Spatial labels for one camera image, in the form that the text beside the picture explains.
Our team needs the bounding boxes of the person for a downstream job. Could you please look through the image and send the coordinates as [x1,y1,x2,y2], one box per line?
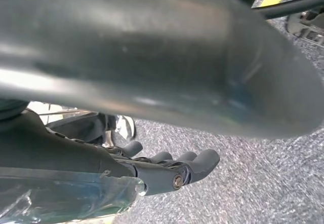
[45,111,138,148]

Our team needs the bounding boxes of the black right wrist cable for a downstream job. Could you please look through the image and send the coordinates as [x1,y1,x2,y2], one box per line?
[252,0,324,20]

